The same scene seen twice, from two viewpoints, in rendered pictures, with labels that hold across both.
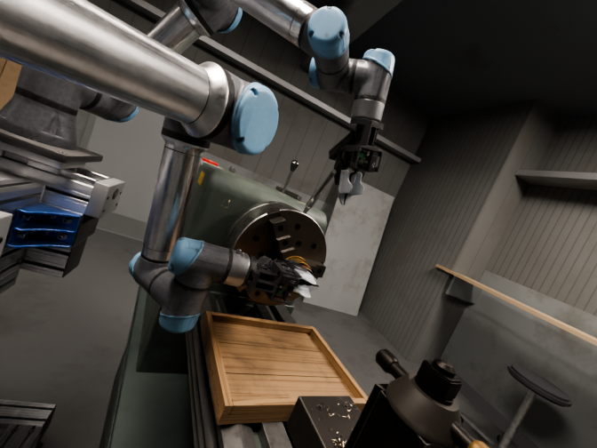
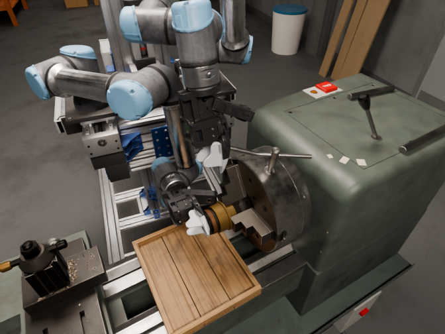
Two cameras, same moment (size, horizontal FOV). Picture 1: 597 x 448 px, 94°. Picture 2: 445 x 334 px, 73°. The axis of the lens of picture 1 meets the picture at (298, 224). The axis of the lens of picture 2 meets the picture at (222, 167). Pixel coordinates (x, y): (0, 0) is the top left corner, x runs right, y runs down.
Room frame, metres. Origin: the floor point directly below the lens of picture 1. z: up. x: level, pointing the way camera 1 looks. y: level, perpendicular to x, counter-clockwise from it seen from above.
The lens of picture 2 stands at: (0.75, -0.63, 1.79)
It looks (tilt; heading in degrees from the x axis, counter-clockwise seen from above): 41 degrees down; 89
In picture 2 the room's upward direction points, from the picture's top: straight up
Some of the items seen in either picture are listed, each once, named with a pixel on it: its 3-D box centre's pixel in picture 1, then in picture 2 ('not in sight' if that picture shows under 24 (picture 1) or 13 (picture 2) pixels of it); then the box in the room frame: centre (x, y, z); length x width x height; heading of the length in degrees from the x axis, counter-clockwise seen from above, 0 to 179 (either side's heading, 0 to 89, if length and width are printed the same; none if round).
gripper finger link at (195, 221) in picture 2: (308, 279); (195, 222); (0.68, -0.08, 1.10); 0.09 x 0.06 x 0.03; 118
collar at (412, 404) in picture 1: (426, 402); (34, 255); (0.29, -0.20, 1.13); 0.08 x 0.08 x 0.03
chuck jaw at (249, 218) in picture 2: (310, 268); (256, 227); (0.85, -0.09, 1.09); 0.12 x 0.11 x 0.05; 119
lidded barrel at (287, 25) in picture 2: not in sight; (287, 30); (1.82, 4.29, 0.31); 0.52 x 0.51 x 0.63; 20
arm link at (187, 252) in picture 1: (200, 260); (165, 173); (0.56, 0.16, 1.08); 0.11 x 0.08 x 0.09; 118
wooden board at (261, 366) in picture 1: (280, 360); (193, 266); (0.66, -0.09, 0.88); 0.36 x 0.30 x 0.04; 119
